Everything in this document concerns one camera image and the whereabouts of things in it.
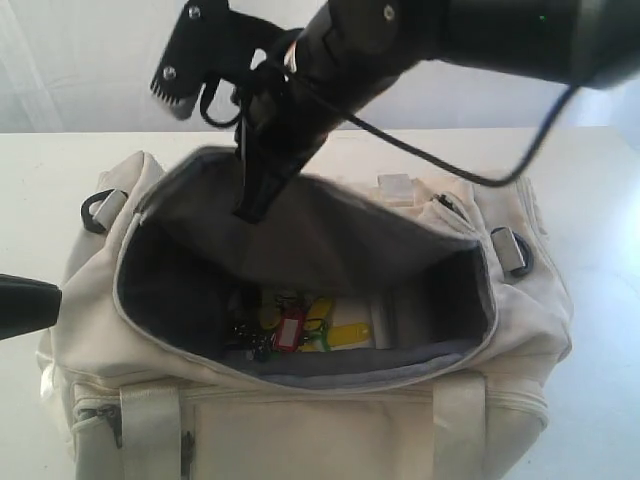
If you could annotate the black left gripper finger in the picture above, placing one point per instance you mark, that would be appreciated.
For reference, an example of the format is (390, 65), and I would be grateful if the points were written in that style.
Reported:
(27, 305)

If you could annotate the beige canvas duffel bag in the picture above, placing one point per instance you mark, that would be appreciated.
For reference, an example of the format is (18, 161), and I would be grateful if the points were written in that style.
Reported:
(470, 315)

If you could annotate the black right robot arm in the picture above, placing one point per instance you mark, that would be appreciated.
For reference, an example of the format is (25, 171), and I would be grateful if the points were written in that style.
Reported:
(315, 78)

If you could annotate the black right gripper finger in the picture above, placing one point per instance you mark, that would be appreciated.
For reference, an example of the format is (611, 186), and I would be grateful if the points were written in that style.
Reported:
(264, 176)

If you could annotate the white backdrop curtain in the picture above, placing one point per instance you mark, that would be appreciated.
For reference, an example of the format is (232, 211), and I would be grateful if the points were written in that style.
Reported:
(86, 66)

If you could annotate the bunch of colourful key tags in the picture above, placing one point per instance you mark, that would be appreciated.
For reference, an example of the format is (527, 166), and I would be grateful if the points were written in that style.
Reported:
(265, 324)

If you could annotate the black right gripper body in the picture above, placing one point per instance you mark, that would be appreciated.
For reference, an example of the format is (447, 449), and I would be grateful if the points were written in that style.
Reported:
(282, 125)

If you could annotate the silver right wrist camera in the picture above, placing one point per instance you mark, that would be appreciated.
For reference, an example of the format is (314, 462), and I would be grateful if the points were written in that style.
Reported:
(209, 43)

